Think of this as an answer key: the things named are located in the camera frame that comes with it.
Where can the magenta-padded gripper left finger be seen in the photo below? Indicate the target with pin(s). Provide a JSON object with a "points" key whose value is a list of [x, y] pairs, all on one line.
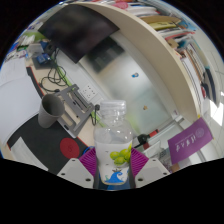
{"points": [[75, 171]]}

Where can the folded white paper napkin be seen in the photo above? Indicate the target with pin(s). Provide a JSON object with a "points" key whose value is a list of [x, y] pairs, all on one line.
{"points": [[28, 155]]}

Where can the white wall socket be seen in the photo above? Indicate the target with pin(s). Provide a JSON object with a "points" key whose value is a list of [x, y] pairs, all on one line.
{"points": [[89, 91]]}

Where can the purple hanging banner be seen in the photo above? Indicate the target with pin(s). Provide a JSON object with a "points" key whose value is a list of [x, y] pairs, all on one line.
{"points": [[190, 141]]}

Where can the grey ribbed cup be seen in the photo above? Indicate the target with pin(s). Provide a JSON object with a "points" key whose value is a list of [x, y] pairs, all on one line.
{"points": [[48, 113]]}

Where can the white paper sheets stack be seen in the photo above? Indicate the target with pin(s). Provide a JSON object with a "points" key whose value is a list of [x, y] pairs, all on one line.
{"points": [[16, 103]]}

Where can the clear plastic water bottle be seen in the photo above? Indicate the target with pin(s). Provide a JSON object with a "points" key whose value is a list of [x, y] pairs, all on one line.
{"points": [[111, 141]]}

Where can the flat round red coaster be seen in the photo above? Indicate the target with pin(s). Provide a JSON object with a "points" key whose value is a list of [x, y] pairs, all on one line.
{"points": [[69, 148]]}

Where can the grey metal laptop stand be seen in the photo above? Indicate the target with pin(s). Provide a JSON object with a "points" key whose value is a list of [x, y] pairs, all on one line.
{"points": [[76, 110]]}

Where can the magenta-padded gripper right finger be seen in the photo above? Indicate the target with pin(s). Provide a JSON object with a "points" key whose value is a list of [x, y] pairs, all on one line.
{"points": [[151, 170]]}

